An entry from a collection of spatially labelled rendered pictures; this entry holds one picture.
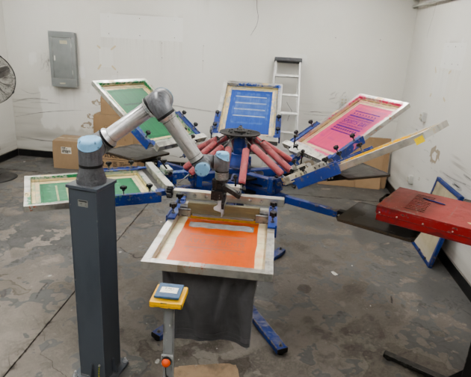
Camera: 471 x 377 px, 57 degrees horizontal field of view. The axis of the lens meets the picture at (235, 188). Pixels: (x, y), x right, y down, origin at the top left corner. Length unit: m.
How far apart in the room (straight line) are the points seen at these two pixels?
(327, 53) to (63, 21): 3.81
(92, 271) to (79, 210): 0.34
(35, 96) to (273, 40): 3.69
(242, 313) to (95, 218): 0.88
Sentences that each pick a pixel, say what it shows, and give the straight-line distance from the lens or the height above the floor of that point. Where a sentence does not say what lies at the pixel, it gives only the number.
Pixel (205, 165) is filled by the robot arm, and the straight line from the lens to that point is 2.17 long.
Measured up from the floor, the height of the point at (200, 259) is 0.96.
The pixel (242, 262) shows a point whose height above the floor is 0.96.
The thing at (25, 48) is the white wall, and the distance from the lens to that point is 7.41.
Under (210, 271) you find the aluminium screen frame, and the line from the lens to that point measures 1.92.
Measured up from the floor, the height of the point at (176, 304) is 0.95.
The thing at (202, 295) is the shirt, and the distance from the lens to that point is 2.10.
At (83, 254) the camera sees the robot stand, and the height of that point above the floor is 0.82.
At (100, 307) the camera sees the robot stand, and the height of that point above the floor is 0.51.
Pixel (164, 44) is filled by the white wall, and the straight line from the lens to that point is 6.59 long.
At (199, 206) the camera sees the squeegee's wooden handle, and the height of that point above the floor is 1.04.
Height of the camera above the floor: 1.93
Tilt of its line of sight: 19 degrees down
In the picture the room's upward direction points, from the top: 4 degrees clockwise
